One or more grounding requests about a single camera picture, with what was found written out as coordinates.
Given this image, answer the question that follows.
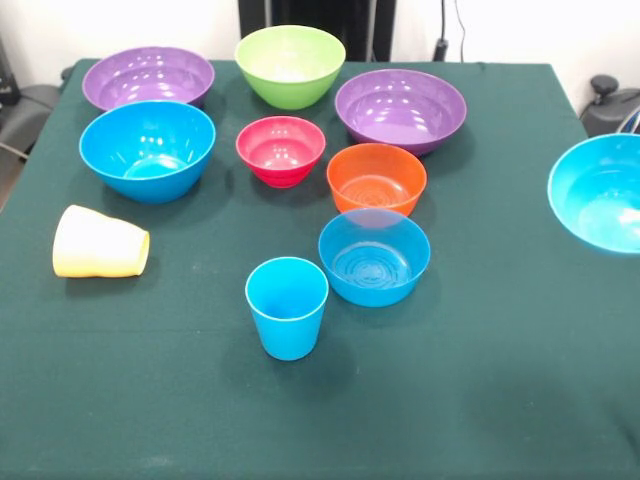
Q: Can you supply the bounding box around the bundle of floor cables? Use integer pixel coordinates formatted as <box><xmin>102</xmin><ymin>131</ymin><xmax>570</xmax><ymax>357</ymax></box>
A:
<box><xmin>618</xmin><ymin>105</ymin><xmax>640</xmax><ymax>136</ymax></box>

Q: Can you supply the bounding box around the small blue plastic bowl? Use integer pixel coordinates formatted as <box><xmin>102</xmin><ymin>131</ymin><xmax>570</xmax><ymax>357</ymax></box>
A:
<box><xmin>317</xmin><ymin>208</ymin><xmax>432</xmax><ymax>308</ymax></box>

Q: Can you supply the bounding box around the pink plastic bowl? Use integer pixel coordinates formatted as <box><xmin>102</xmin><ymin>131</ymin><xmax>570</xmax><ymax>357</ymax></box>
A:
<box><xmin>235</xmin><ymin>115</ymin><xmax>327</xmax><ymax>189</ymax></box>

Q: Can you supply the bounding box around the purple plastic bowl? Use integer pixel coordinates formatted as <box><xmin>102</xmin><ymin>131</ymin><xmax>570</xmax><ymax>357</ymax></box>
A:
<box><xmin>334</xmin><ymin>68</ymin><xmax>468</xmax><ymax>157</ymax></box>
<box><xmin>82</xmin><ymin>46</ymin><xmax>216</xmax><ymax>112</ymax></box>

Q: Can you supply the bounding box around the blue plastic cup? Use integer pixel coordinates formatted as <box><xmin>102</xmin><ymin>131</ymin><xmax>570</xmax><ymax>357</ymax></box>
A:
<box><xmin>244</xmin><ymin>256</ymin><xmax>330</xmax><ymax>362</ymax></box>

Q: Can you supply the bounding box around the large blue plastic bowl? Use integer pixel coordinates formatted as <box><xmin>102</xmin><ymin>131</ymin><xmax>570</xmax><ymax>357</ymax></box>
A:
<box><xmin>78</xmin><ymin>100</ymin><xmax>217</xmax><ymax>205</ymax></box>

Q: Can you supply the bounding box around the green plastic bowl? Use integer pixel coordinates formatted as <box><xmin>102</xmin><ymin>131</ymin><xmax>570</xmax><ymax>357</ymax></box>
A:
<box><xmin>234</xmin><ymin>24</ymin><xmax>347</xmax><ymax>111</ymax></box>

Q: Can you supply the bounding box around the cyan plastic bowl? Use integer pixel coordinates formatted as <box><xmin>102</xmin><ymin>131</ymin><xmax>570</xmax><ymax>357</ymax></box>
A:
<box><xmin>547</xmin><ymin>133</ymin><xmax>640</xmax><ymax>255</ymax></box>

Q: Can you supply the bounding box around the orange plastic bowl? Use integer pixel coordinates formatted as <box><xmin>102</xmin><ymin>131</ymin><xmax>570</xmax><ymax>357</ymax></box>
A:
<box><xmin>326</xmin><ymin>142</ymin><xmax>429</xmax><ymax>218</ymax></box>

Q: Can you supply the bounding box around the dark green table cloth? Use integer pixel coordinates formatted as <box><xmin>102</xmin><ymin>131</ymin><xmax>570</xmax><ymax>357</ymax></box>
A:
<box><xmin>0</xmin><ymin>58</ymin><xmax>640</xmax><ymax>480</ymax></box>

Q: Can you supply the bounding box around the yellow plastic cup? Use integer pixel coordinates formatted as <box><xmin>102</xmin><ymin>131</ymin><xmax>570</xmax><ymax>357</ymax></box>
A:
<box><xmin>52</xmin><ymin>204</ymin><xmax>151</xmax><ymax>279</ymax></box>

